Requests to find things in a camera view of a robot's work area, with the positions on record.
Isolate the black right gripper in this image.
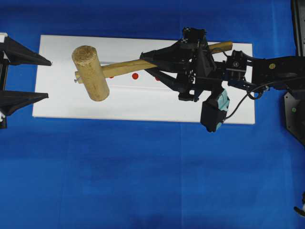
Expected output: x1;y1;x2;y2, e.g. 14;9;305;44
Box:
140;27;226;102

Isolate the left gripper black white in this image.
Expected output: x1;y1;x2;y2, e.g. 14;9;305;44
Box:
0;32;51;129

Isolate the wooden mallet hammer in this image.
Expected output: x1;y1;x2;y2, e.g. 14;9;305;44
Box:
72;42;233;101

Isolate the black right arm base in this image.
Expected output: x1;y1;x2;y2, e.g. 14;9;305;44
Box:
284;92;305;146

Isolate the small white marked block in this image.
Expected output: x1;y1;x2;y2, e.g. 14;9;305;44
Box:
106;70;171;91

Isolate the large white foam board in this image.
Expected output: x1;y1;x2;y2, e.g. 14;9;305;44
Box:
32;34;256;125

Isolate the blue table cloth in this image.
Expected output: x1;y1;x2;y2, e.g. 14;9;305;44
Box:
0;0;305;229

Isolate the black clip at edge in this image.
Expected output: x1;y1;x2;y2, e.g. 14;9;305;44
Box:
293;192;305;218

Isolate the black teal right wrist camera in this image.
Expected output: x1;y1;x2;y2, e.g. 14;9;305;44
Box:
200;88;230;132

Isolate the black right camera cable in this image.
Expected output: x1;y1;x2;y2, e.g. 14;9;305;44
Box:
224;84;267;119

